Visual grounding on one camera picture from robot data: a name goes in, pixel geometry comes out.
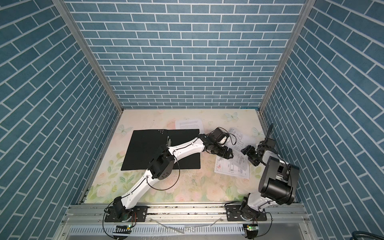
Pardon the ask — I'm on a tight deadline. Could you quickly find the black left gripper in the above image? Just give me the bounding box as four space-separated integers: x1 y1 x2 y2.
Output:
211 141 235 159

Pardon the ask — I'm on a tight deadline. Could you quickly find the technical drawing sheet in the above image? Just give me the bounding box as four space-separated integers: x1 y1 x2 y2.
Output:
214 141 250 179
226 128 258 152

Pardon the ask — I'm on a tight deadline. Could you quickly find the orange file folder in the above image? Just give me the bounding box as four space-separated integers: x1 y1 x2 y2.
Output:
121 129 200 171

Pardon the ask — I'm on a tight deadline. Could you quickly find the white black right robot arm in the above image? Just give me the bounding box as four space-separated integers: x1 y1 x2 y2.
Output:
240 145 300 221

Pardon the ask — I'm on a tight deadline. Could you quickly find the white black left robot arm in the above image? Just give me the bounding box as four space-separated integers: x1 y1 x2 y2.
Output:
112 128 234 222

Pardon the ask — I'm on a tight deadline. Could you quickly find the metal folder clip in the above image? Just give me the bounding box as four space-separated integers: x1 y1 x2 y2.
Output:
166 136 172 147

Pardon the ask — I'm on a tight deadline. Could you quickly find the white text document sheet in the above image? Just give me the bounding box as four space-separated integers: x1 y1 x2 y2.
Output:
175 119 205 134

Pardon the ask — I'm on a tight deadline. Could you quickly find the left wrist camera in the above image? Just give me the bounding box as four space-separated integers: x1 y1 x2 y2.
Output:
211 128 230 145

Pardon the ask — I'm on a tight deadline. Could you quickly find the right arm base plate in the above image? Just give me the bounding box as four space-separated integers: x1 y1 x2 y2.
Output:
224 203 267 222

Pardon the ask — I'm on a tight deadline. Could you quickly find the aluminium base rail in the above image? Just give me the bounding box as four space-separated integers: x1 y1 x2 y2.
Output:
54 202 317 240

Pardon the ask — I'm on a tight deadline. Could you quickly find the white cable duct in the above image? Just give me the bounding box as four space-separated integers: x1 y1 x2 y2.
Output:
69 224 245 237

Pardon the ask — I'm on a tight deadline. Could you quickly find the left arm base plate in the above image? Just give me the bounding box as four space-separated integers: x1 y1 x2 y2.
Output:
104 206 148 223

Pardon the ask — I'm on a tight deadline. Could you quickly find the aluminium corner post right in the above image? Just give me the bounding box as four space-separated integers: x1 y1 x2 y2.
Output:
259 0 316 113

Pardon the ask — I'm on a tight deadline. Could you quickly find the aluminium corner post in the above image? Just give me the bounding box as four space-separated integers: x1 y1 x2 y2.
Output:
259 0 316 113
52 0 124 114

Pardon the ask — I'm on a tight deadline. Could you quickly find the aluminium corner post left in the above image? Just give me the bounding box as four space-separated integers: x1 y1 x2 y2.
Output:
52 0 124 114

